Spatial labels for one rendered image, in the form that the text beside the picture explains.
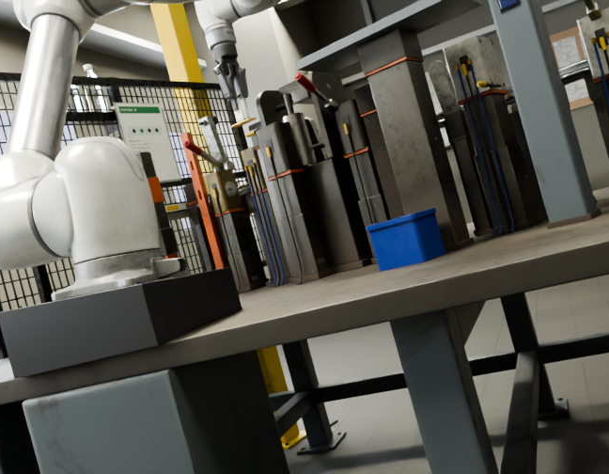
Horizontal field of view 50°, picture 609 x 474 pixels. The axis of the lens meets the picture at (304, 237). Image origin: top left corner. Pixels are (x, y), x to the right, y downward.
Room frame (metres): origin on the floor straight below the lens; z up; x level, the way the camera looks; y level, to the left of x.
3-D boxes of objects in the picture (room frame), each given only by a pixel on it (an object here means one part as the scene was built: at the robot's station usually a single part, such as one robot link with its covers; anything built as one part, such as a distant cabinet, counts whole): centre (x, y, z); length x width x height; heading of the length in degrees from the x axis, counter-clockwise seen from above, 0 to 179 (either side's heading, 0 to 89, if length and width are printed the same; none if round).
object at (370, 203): (1.54, -0.18, 0.89); 0.12 x 0.07 x 0.38; 143
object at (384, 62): (1.33, -0.27, 0.92); 0.10 x 0.08 x 0.45; 53
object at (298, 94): (1.63, -0.08, 0.95); 0.18 x 0.13 x 0.49; 53
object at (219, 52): (2.02, 0.09, 1.39); 0.08 x 0.07 x 0.09; 143
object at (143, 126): (2.43, 0.47, 1.30); 0.23 x 0.02 x 0.31; 143
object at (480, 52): (1.39, -0.44, 0.90); 0.13 x 0.08 x 0.41; 143
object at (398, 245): (1.26, -0.19, 0.75); 0.11 x 0.10 x 0.09; 53
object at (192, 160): (1.95, 0.26, 0.95); 0.03 x 0.01 x 0.50; 53
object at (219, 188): (1.87, 0.20, 0.87); 0.10 x 0.07 x 0.35; 143
